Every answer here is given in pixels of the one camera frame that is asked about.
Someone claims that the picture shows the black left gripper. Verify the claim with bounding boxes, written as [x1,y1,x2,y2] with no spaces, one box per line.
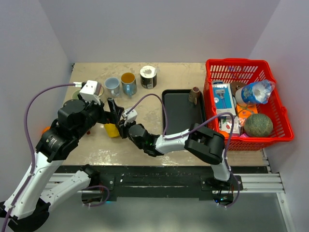
[74,92,124,139]

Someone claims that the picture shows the yellow mug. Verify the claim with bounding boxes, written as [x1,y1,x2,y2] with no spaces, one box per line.
[104,123,120,138]

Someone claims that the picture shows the cream enamel mug black rim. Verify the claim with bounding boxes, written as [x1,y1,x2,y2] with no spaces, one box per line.
[98,86,104,97]

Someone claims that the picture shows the light blue footed mug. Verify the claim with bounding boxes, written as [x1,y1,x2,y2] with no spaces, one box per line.
[104,77,120,97]

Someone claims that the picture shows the blue butterfly mug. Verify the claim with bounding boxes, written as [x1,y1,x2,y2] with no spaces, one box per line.
[121,72,137,98]

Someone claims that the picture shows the green mug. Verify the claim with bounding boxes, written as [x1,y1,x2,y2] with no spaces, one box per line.
[72,90,80,100]

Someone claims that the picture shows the brown mug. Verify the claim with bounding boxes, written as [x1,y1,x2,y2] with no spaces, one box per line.
[188,87,201,105]

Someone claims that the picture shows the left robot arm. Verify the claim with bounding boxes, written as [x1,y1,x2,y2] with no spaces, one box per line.
[0,98,124,232]

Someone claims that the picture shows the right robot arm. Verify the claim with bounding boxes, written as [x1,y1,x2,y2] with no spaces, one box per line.
[117,120,233,190]

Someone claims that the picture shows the black tray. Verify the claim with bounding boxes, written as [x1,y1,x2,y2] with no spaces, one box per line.
[162,89,206,135]

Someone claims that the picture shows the black can with white lid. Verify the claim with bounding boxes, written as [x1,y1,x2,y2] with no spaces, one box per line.
[140,65,157,89]

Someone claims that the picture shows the orange fruit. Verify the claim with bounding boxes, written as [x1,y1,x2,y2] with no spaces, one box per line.
[42,126,50,134]

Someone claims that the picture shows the small snack packet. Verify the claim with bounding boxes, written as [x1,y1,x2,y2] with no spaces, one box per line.
[219,116,241,136]

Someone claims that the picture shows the razor package box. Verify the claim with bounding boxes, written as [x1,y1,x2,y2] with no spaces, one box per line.
[212,84,237,116]

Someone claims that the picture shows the orange packet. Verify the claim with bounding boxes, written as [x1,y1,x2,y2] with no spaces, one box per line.
[236,104,258,121]

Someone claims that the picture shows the brown tape roll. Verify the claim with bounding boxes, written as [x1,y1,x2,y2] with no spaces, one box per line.
[230,81,246,92]

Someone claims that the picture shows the green melon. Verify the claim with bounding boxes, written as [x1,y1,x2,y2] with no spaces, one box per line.
[244,114,274,137]

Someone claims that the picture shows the red plastic basket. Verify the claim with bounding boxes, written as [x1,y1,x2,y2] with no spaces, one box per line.
[203,58,294,151]

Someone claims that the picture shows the toilet paper roll pack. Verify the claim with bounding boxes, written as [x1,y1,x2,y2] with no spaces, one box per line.
[235,80,276,106]

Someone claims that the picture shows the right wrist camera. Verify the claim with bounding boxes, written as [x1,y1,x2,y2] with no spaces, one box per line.
[122,107,138,126]

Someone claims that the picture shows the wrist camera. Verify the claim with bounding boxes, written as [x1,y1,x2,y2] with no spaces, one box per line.
[122,107,138,126]
[79,80,102,105]

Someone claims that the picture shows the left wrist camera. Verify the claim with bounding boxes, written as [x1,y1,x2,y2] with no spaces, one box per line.
[79,80,102,105]

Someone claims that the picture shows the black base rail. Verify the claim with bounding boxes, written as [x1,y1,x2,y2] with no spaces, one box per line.
[55,165,268,202]

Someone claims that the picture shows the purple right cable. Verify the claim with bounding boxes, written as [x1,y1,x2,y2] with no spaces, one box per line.
[125,93,241,208]

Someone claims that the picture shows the aluminium frame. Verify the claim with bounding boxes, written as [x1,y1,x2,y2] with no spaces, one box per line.
[43,149,296,232]

